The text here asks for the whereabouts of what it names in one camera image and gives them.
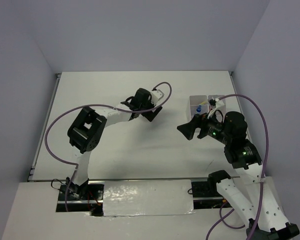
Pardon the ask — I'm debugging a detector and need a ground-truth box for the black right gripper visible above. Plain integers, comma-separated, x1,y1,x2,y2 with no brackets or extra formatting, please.
176,107,231,143

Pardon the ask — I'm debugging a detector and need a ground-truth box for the blue white glue tube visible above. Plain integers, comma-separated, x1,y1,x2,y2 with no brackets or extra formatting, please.
196,105,202,114

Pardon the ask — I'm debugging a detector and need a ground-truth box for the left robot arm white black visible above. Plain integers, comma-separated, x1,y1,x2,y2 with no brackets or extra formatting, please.
66,88,164,200

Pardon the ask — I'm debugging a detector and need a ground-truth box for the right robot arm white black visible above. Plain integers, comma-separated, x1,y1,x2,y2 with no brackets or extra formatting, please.
177,111,300,240

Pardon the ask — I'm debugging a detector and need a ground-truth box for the white compartment organizer box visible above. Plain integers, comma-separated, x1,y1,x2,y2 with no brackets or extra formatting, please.
186,95,227,122

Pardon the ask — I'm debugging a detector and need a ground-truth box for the silver foil covered panel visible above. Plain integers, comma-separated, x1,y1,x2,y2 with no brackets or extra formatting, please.
102,179,195,217

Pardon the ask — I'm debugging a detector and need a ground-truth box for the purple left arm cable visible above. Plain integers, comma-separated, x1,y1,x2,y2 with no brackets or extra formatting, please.
44,81,172,212

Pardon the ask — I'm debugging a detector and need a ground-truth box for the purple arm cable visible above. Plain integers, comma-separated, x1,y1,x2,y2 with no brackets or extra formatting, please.
44,81,172,212
205,94,269,240

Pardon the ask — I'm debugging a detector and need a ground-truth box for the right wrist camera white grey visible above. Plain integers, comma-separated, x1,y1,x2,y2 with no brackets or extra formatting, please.
207,98,225,121

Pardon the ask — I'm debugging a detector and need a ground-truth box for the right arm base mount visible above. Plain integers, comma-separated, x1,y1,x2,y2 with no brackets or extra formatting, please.
187,180,225,210

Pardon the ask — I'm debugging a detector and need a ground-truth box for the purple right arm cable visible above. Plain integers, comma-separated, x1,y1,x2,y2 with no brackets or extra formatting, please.
205,94,269,240

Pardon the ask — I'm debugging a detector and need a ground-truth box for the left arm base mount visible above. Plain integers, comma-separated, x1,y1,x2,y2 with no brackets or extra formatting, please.
50,183,105,217

